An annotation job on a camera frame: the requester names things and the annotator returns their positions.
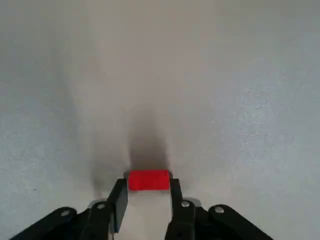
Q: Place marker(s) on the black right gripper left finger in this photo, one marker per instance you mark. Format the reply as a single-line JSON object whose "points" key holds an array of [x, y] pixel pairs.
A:
{"points": [[100, 220]]}

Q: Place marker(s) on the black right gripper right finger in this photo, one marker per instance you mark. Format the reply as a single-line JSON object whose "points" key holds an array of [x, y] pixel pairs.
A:
{"points": [[185, 220]]}

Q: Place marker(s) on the red rectangular block piece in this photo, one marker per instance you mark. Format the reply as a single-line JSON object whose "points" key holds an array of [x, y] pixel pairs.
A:
{"points": [[148, 180]]}

